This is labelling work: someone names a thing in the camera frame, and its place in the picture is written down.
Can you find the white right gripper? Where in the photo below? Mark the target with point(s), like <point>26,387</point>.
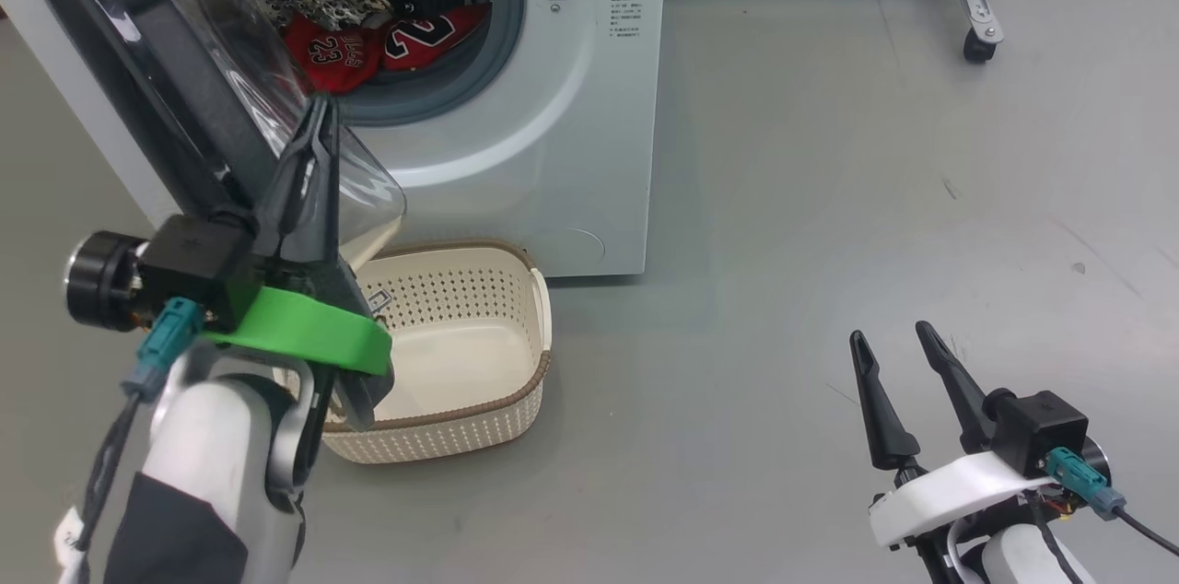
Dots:
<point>949,492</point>

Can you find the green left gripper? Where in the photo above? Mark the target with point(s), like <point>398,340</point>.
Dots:
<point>313,335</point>

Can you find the red basketball shorts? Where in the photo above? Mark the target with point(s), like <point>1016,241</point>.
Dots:
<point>322,59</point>

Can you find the red basketball jersey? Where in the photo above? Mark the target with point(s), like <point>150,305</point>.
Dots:
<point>433,36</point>

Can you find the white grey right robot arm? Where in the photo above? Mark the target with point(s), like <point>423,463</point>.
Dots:
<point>1022,561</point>

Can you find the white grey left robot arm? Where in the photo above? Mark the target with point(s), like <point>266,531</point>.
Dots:
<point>212,455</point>

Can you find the cream perforated laundry basket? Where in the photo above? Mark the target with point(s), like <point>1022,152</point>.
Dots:
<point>461,363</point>

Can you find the white front-load washing machine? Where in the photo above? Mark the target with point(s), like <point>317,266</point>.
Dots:
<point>571,151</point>

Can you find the black caster wheel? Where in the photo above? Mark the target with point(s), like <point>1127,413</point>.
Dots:
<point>979,48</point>

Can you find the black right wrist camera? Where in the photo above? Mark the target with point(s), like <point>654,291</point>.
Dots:
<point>1041,427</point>

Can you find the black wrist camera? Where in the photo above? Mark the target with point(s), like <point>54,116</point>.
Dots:
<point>184,262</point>
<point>1041,427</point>

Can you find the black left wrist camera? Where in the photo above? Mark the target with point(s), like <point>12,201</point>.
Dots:
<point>184,262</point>

